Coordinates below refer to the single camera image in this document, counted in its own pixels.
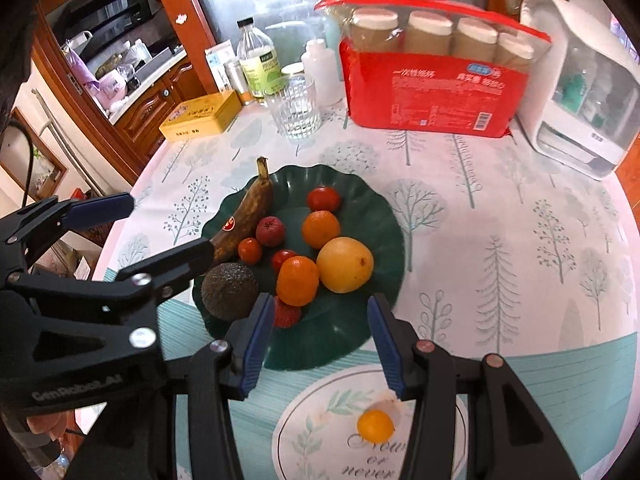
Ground wooden cabinet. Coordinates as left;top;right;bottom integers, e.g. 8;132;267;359
34;0;217;183

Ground white printed round plate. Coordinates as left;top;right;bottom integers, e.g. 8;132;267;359
271;363;469;480

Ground dark avocado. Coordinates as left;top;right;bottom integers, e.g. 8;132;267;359
201;262;259;322

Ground yellow flat box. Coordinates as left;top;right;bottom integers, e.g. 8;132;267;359
160;90;242;142

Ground small orange tangerine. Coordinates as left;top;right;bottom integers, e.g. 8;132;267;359
302;210;341;249

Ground dark green leaf plate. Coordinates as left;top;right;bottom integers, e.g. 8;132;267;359
192;162;407;372

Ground white plastic bottle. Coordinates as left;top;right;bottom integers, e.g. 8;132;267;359
302;39;344;107

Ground red cherry tomato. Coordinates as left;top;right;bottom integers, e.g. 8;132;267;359
306;186;342;212
238;237;262;266
270;249;296;275

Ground red paper cup package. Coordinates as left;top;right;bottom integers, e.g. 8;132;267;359
315;0;551;138

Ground small metal can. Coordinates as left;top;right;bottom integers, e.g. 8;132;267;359
224;60;254;106

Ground overripe brown banana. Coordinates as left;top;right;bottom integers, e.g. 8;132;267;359
210;156;273;266

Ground clear drinking glass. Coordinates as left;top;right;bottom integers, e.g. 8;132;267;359
265;74;321;141

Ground clear plastic bottle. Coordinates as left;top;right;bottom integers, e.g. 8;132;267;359
236;18;283;103

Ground small yellow kumquat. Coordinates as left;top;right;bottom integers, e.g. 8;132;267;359
357;410;395;444

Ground white countertop appliance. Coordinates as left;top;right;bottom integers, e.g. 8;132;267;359
518;0;639;181

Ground large yellow orange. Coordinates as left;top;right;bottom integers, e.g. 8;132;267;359
316;236;374;294

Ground red lychee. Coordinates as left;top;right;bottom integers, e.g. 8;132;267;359
273;296;302;328
256;216;286;248

